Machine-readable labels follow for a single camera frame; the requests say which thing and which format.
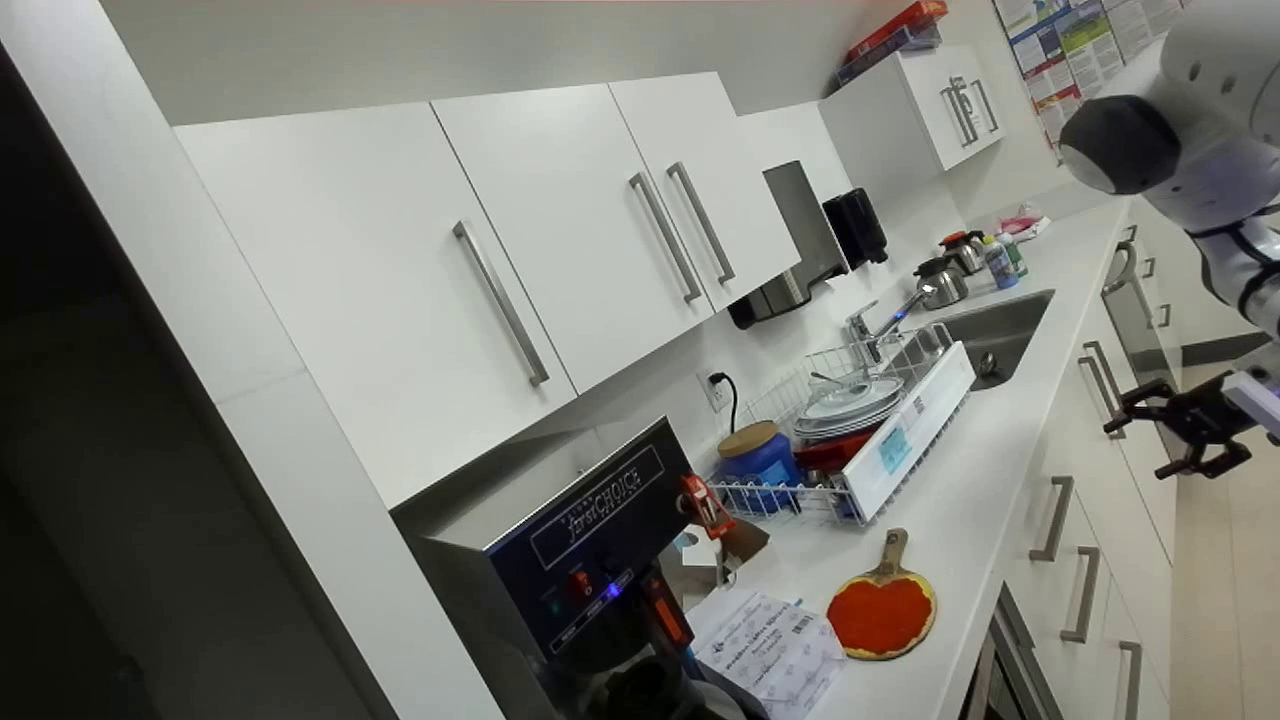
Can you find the white two-door wall cabinet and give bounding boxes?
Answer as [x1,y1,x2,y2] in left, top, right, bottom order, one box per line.
[817,41,1012,209]

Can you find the colourful wall poster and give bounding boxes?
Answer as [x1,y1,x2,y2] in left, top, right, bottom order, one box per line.
[992,0,1193,154]

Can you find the dark tall appliance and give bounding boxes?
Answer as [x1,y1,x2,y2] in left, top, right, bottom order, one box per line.
[0,43,382,720]

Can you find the tall white side panel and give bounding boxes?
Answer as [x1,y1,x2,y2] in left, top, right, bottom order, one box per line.
[0,0,503,720]

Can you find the small white box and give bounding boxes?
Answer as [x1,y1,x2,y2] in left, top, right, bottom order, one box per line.
[662,525,733,575]

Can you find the stainless steel dishwasher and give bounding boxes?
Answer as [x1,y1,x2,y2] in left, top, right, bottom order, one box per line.
[1097,221,1187,406]

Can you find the white dish drainer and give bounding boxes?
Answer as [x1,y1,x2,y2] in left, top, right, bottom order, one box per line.
[711,339,978,534]

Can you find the silver pot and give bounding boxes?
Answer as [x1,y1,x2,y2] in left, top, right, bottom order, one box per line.
[911,251,971,313]

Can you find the black built-in oven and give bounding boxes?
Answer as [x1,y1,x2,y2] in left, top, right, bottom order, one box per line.
[955,592,1056,720]

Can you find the blue container with cork lid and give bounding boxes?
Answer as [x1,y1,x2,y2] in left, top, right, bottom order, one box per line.
[711,416,805,492]

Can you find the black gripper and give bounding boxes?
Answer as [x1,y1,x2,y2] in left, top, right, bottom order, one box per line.
[1100,377,1256,480]

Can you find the black wall dispenser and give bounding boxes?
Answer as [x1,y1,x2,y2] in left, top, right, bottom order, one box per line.
[821,186,892,274]

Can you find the white plate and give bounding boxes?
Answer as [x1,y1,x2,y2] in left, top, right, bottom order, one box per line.
[790,377,911,445]

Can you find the coffee carafe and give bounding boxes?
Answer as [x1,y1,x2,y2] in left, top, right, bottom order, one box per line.
[572,653,737,720]

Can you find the wall outlet with black plug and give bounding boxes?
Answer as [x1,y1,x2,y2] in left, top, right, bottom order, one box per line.
[699,368,742,437]

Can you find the small bottle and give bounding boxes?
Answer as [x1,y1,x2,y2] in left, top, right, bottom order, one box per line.
[983,231,1032,292]

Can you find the brown cardboard piece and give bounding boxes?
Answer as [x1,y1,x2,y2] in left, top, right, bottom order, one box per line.
[711,514,776,566]

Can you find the steel kitchen sink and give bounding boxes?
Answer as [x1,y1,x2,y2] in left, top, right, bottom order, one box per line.
[914,290,1061,393]

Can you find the white drawer with steel handle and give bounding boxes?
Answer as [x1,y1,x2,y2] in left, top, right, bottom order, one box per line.
[1063,572,1177,720]
[1029,506,1125,720]

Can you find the red table tennis paddle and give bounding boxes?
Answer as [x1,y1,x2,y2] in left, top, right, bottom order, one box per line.
[823,529,940,666]

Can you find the white printed paper sheet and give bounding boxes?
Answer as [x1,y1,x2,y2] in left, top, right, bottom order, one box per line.
[683,585,850,720]

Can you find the white upper cabinet door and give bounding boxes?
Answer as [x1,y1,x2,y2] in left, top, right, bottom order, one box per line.
[432,79,719,398]
[173,101,579,514]
[603,68,805,319]

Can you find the red bowl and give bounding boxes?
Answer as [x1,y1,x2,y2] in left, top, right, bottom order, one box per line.
[797,428,875,480]

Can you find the steel faucet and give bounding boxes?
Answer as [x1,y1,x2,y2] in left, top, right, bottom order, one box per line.
[838,292,927,368]

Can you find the red boxes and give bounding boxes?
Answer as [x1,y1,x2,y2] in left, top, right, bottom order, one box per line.
[821,0,952,101]

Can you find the clear glass bowl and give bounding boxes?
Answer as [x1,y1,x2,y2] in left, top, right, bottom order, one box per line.
[805,343,892,406]

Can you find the pink red packet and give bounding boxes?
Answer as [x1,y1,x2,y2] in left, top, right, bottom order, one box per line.
[995,209,1050,244]

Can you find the white base cabinet door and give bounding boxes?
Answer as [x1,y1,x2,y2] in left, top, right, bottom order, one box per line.
[1045,313,1130,445]
[1071,292,1154,437]

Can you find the black steel coffee machine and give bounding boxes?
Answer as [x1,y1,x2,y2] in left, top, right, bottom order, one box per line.
[391,411,750,720]

